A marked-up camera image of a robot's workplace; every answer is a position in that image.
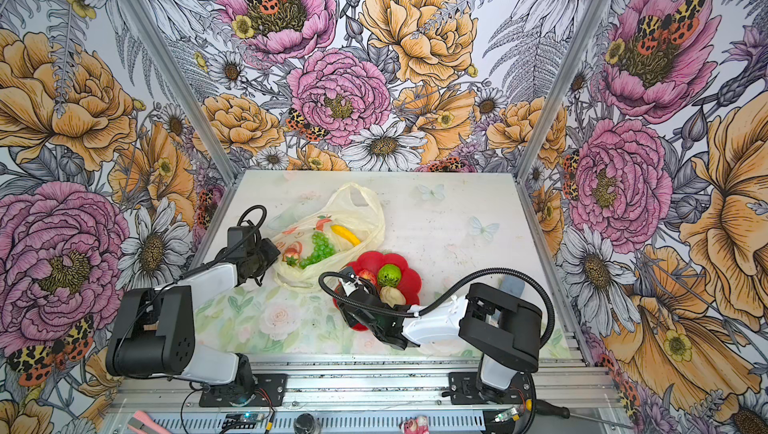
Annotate beige fake garlic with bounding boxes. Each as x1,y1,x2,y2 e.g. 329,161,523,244
379,286,407,308

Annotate green fake lime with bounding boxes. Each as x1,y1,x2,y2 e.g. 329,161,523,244
377,264,402,288

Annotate red flower-shaped plate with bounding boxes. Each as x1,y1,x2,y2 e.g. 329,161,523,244
347,251,422,304

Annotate translucent cream plastic bag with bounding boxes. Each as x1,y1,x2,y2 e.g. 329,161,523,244
272,183,386,292

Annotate yellow fake banana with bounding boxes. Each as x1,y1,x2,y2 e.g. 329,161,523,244
331,224,361,246

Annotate red fake fruit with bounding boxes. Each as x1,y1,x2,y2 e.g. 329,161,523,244
358,269,378,287

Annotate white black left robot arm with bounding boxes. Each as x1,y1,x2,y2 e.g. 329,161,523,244
105,226,280,405

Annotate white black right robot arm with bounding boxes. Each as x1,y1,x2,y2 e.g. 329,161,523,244
318,267,555,405

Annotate green fake grapes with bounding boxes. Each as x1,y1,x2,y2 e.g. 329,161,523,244
299,230,336,269

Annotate black round knob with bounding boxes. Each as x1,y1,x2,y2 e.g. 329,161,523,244
293,413,322,434

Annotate small pink white toy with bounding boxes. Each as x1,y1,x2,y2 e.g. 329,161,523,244
400,415,430,434

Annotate green circuit board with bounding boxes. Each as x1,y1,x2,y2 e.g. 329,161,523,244
221,412,266,430

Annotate aluminium rail frame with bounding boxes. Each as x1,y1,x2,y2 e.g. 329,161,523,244
100,355,632,433

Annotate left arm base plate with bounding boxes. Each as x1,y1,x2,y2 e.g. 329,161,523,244
198,373,288,408

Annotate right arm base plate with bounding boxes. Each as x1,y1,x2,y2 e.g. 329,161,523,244
441,372,534,405

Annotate black-handled screwdriver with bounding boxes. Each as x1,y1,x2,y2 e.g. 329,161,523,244
532,400,634,430

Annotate pink tool handle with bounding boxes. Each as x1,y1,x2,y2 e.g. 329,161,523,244
126,411,170,434

